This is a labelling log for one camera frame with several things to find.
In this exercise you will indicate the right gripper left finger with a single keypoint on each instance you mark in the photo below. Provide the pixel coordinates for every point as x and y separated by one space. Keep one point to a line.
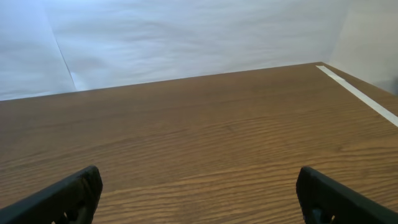
62 199

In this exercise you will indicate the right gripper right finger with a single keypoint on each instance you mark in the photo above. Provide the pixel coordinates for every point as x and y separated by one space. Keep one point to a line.
329 199

